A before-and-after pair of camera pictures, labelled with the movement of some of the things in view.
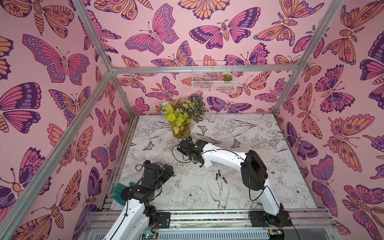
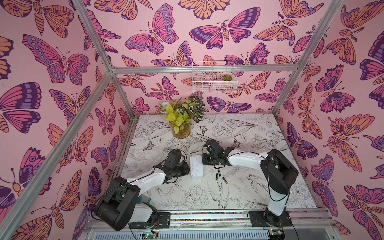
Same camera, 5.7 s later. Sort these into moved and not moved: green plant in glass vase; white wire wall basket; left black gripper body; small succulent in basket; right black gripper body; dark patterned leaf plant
Moved: right black gripper body; left black gripper body
Not moved: white wire wall basket; green plant in glass vase; small succulent in basket; dark patterned leaf plant
